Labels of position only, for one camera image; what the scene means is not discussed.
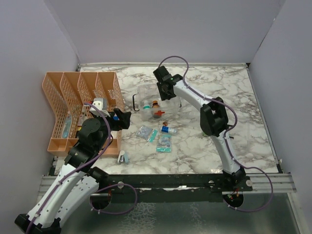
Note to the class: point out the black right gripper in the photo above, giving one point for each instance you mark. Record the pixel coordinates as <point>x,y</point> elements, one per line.
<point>164,97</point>

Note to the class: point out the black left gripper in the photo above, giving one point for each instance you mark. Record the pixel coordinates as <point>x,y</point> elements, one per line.
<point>124,118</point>

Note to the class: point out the white disinfectant bottle green label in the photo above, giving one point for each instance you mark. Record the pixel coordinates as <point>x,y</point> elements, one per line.
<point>146,105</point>

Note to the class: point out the brown bottle orange cap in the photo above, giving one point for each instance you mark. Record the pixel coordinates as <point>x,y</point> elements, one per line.
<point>155,105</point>

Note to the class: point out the clear plastic medicine box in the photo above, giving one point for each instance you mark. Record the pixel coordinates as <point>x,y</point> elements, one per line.
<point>149,91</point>

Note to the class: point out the cotton swab pack teal header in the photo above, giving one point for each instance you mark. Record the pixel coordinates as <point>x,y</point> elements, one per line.
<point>147,133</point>

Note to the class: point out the small items pack teal header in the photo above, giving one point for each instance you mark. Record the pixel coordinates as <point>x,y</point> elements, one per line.
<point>164,144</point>

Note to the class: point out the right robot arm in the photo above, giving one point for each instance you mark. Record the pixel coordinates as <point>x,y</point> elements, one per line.
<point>213,120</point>

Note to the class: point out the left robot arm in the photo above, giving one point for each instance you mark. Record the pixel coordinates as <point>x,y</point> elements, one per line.
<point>78,178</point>

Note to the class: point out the medicine box in organizer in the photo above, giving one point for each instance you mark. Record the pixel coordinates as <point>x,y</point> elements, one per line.
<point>81,120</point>

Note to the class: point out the white teal thermometer case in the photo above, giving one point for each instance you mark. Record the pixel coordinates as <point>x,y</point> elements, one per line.
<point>123,157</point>

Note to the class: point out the blue item in organizer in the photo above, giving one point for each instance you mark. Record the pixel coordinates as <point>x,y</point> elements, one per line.
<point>66,126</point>

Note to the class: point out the orange plastic file organizer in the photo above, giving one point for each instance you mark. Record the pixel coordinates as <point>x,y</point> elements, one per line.
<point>68,93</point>

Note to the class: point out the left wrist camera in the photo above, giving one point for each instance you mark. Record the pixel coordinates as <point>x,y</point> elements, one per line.
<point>101,104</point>

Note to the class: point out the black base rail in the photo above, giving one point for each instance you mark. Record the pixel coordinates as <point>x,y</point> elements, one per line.
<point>169,188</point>

